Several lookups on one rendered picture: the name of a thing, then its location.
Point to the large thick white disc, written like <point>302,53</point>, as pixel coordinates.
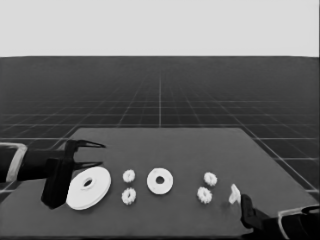
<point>100,188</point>

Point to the small white gear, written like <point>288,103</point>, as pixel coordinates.
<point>132,196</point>
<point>214,179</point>
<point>208,196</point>
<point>132,176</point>

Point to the small white T-shaped piece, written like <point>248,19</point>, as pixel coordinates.
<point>234,195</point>

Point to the white round carrier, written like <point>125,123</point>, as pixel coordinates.
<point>168,184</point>

